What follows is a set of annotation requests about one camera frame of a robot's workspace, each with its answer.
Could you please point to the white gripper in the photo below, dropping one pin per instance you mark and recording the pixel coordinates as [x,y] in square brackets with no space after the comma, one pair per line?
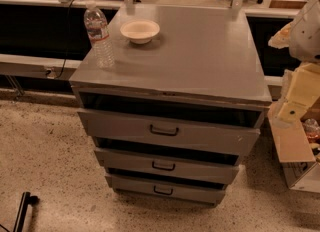
[306,37]

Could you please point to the grey drawer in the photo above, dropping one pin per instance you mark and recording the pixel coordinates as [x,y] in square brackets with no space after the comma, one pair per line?
[168,132]
[164,189]
[143,164]

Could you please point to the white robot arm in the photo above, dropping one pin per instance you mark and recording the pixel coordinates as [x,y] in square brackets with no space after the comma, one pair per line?
[301,36]

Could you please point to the grey drawer cabinet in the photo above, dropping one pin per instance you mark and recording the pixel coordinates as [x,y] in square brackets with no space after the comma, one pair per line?
[201,67]

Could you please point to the grey bottom drawer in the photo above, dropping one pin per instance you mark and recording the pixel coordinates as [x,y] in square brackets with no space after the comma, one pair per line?
[164,189]

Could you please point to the grey top drawer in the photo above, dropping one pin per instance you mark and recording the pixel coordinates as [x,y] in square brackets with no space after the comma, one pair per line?
[168,132]

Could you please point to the plastic bottle in box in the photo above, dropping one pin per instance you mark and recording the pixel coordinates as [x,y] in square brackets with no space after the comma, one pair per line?
[312,130]

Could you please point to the cardboard box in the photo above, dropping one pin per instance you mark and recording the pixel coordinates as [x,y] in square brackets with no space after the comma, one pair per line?
[300,167]

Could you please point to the white bowl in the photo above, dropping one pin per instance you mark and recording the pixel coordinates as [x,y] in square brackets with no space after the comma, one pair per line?
[140,31]

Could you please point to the clear plastic water bottle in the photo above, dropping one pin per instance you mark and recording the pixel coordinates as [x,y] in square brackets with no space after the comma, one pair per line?
[97,29]

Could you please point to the black stand foot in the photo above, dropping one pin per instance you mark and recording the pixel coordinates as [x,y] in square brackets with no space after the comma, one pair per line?
[27,200]

